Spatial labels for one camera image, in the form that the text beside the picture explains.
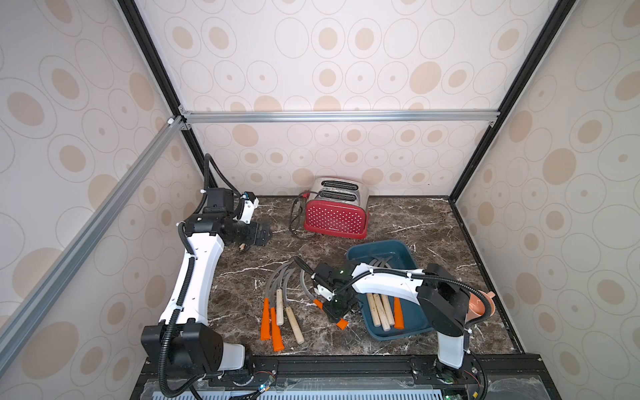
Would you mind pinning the orange handle sickle small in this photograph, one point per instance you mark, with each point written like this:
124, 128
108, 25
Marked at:
398, 314

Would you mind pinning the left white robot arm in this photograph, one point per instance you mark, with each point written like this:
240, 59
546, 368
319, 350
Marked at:
182, 346

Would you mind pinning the teal plastic storage box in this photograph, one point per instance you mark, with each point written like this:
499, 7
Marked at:
395, 255

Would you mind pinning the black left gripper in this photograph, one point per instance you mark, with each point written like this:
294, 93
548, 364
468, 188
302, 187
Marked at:
254, 235

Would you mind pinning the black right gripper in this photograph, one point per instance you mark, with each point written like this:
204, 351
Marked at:
331, 300

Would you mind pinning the red dotted toaster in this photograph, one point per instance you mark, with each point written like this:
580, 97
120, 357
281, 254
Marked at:
337, 207

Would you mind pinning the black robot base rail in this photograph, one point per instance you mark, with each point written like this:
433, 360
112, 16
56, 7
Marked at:
507, 376

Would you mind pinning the aluminium frame rail left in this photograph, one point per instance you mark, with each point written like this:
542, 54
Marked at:
36, 306

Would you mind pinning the wooden handle sickle diagonal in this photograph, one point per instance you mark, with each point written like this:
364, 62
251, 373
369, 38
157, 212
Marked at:
380, 311

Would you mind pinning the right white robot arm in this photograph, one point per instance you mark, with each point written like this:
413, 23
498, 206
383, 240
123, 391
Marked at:
450, 306

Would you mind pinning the orange plastic cup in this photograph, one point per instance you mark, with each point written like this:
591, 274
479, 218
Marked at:
477, 309

